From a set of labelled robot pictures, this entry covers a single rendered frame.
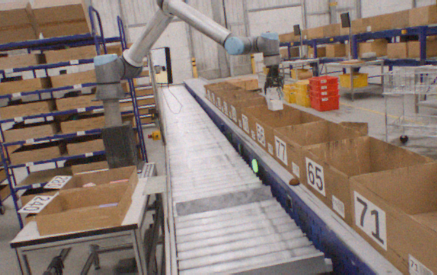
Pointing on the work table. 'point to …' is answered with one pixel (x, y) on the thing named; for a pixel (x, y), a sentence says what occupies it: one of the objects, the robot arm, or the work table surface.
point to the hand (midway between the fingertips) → (274, 101)
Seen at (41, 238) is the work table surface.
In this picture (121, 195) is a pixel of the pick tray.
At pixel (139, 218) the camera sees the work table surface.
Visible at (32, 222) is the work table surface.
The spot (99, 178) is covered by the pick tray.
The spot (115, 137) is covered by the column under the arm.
